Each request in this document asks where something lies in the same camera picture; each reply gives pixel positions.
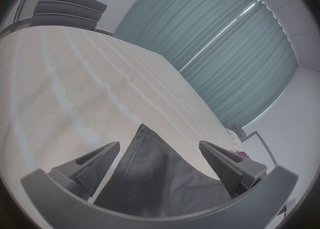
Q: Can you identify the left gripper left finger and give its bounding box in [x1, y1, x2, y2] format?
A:
[51, 141, 120, 197]

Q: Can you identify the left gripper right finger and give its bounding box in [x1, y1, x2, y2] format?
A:
[199, 141, 267, 200]

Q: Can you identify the black T-shirt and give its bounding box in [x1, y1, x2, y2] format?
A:
[94, 123, 233, 217]

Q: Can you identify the bed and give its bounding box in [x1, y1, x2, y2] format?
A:
[0, 26, 278, 211]

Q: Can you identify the white printed pillow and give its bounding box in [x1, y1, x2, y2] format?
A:
[225, 128, 244, 153]

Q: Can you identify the grey bedside table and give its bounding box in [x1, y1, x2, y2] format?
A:
[222, 123, 243, 138]

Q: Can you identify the blue-green curtain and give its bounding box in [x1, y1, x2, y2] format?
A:
[180, 0, 300, 128]
[113, 0, 258, 71]

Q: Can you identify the black chest of drawers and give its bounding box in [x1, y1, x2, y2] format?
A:
[15, 0, 108, 30]

